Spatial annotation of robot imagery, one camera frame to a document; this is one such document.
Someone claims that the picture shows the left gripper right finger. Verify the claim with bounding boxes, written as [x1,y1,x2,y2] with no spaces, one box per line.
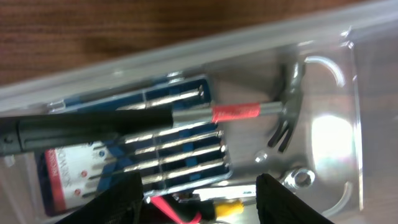
[256,174,333,224]

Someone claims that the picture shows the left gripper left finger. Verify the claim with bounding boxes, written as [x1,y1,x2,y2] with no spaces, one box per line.
[57,172,144,224]

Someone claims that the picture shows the red handled pliers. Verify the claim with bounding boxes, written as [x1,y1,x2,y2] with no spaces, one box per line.
[150,195,202,224]

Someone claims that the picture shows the silver offset wrench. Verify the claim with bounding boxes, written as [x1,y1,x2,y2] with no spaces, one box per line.
[192,167,317,202]

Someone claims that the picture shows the black yellow screwdriver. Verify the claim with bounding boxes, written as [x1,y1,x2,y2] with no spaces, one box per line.
[174,192,259,222]

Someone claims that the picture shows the blue precision screwdriver set case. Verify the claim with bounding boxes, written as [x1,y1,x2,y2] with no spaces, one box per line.
[35,76,230,217]

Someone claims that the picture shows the clear plastic container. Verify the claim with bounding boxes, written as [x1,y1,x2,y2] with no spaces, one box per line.
[1,1,397,223]

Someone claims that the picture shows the small claw hammer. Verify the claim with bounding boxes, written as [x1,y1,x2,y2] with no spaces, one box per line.
[1,62,305,157]

